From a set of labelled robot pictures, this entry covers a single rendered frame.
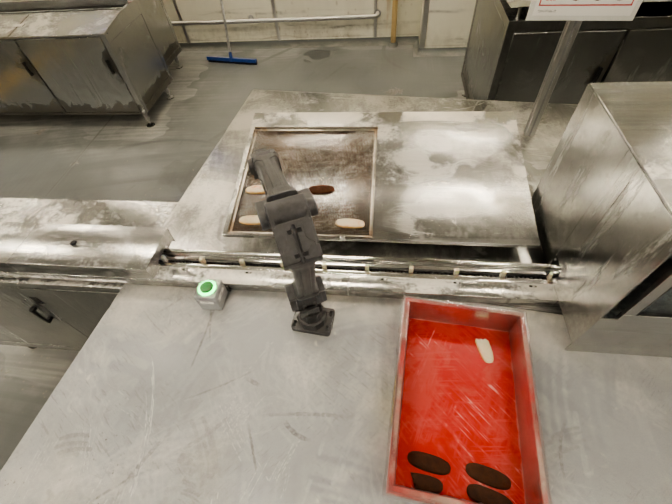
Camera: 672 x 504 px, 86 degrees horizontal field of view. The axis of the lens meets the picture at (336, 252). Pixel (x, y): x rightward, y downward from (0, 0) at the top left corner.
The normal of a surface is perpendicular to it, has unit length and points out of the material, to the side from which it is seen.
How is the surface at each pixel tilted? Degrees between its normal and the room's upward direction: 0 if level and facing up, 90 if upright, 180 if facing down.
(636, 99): 0
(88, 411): 0
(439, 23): 90
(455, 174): 10
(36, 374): 0
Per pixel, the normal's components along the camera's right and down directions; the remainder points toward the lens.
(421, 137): -0.08, -0.46
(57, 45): -0.10, 0.79
